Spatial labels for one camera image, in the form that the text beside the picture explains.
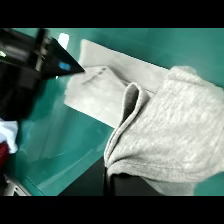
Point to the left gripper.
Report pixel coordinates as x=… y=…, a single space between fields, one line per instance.
x=18 y=50

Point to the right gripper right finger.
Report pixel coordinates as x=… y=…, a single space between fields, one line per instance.
x=128 y=186

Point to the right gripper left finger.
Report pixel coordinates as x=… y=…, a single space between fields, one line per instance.
x=91 y=181

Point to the grey garment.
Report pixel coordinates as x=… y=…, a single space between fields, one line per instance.
x=173 y=133

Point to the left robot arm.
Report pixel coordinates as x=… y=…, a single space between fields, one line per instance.
x=16 y=93

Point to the white garment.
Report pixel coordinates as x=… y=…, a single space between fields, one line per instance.
x=9 y=133

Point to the red garment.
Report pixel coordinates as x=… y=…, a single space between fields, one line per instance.
x=2 y=155

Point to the silver frame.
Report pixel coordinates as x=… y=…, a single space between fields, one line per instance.
x=15 y=187

